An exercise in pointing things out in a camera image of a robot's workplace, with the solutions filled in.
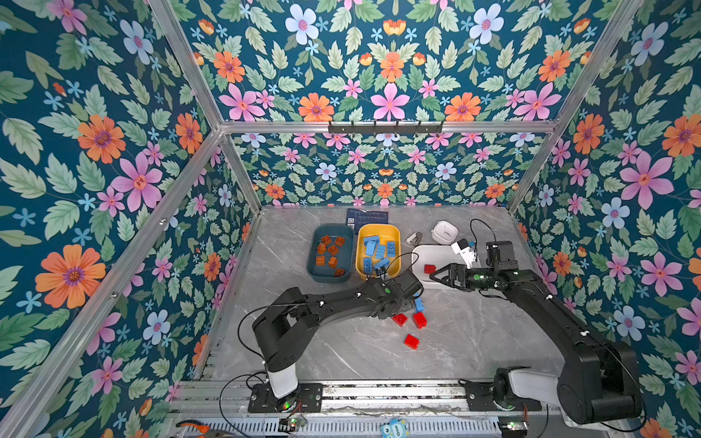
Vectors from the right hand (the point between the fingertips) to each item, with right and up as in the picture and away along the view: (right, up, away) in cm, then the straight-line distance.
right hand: (444, 273), depth 80 cm
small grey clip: (-4, +10, +27) cm, 29 cm away
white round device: (+8, +12, +28) cm, 31 cm away
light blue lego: (-18, +5, +24) cm, 31 cm away
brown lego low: (-41, +6, +22) cm, 47 cm away
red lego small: (0, -1, +17) cm, 17 cm away
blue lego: (-6, -12, +8) cm, 15 cm away
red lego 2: (-6, -16, +6) cm, 18 cm away
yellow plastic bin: (-15, +12, +28) cm, 34 cm away
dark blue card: (-27, +19, +35) cm, 48 cm away
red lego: (-12, -16, +7) cm, 22 cm away
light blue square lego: (-22, +7, +24) cm, 33 cm away
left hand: (-10, -11, +5) cm, 15 cm away
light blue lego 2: (-14, +6, +24) cm, 28 cm away
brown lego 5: (-34, -2, +18) cm, 38 cm away
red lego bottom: (-9, -22, +4) cm, 24 cm away
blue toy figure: (-15, -37, -12) cm, 42 cm away
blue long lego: (-23, 0, +19) cm, 30 cm away
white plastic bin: (+4, +3, +22) cm, 23 cm away
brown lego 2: (-34, +9, +27) cm, 44 cm away
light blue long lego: (-20, +10, +26) cm, 34 cm away
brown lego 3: (-36, +5, +23) cm, 43 cm away
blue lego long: (-17, +1, +18) cm, 25 cm away
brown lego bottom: (-36, +1, +18) cm, 40 cm away
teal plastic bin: (-31, +4, +22) cm, 38 cm away
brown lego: (-39, +9, +27) cm, 48 cm away
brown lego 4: (-41, +2, +19) cm, 45 cm away
